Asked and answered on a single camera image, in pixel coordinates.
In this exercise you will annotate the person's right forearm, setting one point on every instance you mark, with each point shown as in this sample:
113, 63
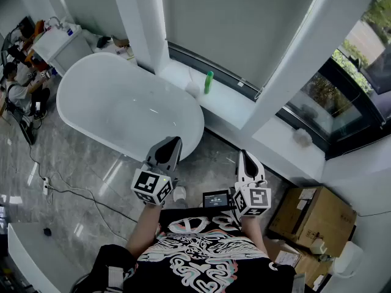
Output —
255, 233

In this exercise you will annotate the white windowsill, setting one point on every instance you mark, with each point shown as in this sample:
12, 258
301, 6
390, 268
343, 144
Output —
220, 102

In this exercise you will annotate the white bathtub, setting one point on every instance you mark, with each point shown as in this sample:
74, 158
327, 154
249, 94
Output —
122, 102

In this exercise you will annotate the flat cardboard box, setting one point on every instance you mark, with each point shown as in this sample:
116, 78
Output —
308, 265

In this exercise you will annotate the dark-framed window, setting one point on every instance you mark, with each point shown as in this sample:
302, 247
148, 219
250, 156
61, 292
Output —
330, 102
226, 78

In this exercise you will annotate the grey roller blind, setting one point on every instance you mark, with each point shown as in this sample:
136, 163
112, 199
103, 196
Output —
229, 26

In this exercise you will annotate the person's patterned black shirt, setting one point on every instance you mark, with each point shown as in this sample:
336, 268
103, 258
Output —
207, 255

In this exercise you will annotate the white sink cabinet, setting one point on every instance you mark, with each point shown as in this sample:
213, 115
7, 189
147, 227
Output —
61, 50

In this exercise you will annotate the white plastic jug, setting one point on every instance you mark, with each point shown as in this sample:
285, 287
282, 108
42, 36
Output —
346, 259

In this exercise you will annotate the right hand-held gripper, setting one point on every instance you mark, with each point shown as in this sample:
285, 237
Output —
253, 198

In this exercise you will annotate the white jug blue label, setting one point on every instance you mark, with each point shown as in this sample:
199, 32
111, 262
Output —
69, 30

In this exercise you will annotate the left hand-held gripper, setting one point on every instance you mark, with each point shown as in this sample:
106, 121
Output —
151, 186

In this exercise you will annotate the person's left forearm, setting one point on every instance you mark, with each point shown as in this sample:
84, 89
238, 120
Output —
143, 227

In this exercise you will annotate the chrome faucet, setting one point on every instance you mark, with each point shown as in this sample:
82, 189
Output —
55, 21

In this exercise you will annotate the green plastic bottle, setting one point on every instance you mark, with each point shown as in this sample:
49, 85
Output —
208, 82

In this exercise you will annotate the black chair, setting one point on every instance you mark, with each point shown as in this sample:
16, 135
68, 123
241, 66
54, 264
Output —
26, 127

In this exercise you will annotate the white power strip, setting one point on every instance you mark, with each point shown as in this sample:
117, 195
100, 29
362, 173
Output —
46, 186

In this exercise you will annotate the large cardboard box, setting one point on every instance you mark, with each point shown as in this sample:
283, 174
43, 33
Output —
314, 218

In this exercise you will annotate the small white sticker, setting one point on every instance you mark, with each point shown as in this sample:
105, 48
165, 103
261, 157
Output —
241, 84

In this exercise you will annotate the small black screen device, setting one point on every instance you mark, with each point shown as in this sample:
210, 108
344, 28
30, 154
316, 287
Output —
216, 199

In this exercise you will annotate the white counter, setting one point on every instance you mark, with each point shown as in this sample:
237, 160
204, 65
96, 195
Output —
33, 255

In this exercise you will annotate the small black object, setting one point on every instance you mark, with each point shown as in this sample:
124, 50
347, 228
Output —
47, 232

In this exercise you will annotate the person's white shoe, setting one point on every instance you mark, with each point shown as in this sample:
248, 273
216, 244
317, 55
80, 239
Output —
179, 195

